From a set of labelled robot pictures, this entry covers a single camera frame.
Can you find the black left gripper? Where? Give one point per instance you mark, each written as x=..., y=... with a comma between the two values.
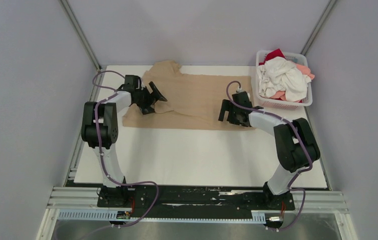
x=146, y=108

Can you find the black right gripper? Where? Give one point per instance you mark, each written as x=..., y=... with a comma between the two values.
x=227, y=106

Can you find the beige t-shirt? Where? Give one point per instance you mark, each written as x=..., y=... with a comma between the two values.
x=193, y=100

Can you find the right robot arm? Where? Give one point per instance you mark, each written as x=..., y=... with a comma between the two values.
x=296, y=145

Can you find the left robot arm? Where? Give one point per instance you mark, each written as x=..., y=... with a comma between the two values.
x=100, y=131

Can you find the white plastic laundry basket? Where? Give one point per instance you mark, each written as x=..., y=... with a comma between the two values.
x=294, y=57

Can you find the pink t-shirt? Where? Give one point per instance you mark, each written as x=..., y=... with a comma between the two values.
x=288, y=82

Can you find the white crumpled t-shirt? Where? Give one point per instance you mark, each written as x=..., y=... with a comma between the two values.
x=263, y=78

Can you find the red t-shirt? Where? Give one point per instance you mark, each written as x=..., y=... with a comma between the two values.
x=273, y=54

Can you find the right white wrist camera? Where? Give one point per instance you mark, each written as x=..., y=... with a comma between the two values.
x=240, y=90

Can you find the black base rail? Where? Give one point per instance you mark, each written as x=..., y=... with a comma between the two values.
x=197, y=202

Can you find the right aluminium frame post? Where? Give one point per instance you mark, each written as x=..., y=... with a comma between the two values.
x=318, y=26

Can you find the aluminium frame post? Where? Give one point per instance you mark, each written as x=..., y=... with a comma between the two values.
x=80, y=33
x=318, y=26

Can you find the left aluminium frame post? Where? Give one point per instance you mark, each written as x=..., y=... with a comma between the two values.
x=80, y=33

